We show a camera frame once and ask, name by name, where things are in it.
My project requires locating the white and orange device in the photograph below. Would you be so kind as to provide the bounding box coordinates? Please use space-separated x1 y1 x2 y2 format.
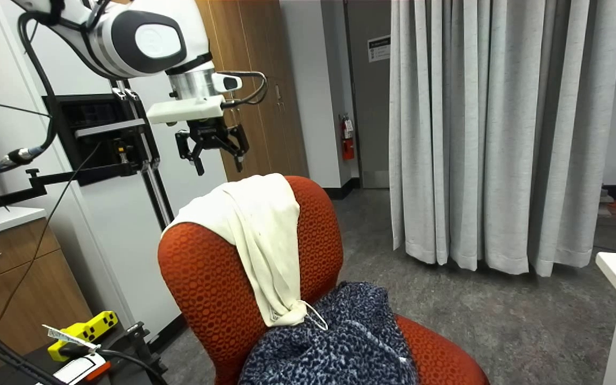
35 352 112 385

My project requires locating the white jersey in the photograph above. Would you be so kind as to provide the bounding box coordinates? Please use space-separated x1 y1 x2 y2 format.
161 173 329 332

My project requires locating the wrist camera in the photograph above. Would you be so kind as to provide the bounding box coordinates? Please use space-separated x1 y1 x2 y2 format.
146 96 227 126

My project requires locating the wooden drawer cabinet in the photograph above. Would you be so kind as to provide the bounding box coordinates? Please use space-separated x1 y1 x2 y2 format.
0 205 95 375

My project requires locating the black wall panel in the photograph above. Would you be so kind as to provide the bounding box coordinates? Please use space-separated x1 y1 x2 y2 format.
42 93 162 187

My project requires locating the blue speckled blanket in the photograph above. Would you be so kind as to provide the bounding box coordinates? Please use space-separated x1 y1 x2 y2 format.
238 281 419 385

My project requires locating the aluminium rail stand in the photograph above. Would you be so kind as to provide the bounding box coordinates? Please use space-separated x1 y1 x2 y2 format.
111 79 175 232

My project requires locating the yellow power strip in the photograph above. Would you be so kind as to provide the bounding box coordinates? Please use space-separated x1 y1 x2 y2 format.
47 310 119 363

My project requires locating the tall wooden cabinet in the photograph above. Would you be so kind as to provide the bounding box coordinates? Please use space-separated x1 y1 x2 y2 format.
196 0 310 182

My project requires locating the grey curtain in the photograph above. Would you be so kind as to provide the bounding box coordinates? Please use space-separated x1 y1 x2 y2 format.
388 0 616 278

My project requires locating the orange upholstered chair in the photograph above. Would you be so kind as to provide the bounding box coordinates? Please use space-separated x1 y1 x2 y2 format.
157 174 491 385

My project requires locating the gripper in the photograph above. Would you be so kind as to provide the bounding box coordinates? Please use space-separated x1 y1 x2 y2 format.
175 118 250 177

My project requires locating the red fire extinguisher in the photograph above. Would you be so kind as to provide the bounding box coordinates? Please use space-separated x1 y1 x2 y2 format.
340 113 356 161

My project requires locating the grey door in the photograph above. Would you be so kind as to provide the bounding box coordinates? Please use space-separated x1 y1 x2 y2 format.
344 0 393 189

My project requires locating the thin black cable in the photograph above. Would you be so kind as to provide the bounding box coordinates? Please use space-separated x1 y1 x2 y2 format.
0 141 102 355

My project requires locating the white paper door sign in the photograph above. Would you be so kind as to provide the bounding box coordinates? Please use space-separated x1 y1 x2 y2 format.
367 35 392 63

